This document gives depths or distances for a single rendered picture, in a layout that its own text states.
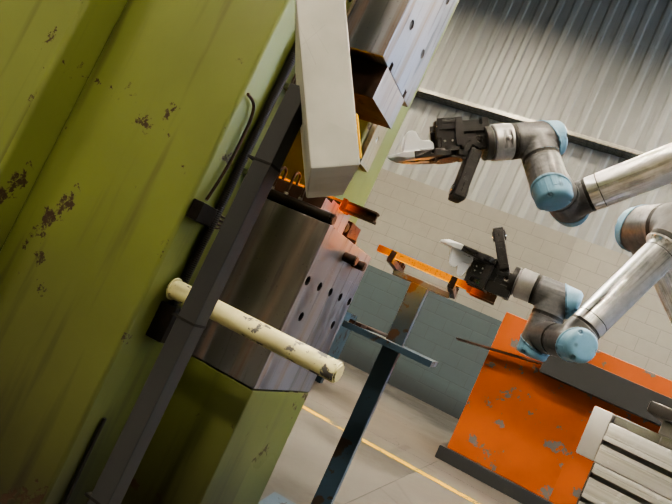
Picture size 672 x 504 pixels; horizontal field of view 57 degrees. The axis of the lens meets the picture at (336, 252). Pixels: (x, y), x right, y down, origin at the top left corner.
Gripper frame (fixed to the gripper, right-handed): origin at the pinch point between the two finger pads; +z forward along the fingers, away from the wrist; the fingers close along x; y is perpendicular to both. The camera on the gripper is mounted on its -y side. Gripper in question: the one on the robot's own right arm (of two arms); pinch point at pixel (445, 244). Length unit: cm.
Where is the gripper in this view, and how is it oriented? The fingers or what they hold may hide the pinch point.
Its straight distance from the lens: 163.6
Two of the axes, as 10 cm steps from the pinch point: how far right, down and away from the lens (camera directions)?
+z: -8.5, -3.6, 3.9
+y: -4.2, 9.0, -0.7
